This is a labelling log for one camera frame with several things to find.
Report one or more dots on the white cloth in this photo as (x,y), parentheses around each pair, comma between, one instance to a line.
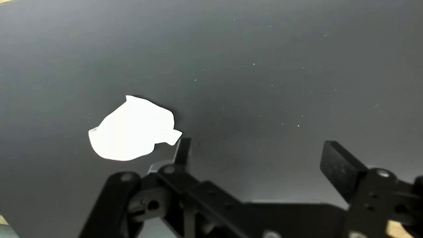
(134,130)

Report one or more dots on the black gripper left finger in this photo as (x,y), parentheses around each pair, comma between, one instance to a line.
(190,208)

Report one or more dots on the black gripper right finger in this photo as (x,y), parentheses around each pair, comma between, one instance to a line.
(376,197)

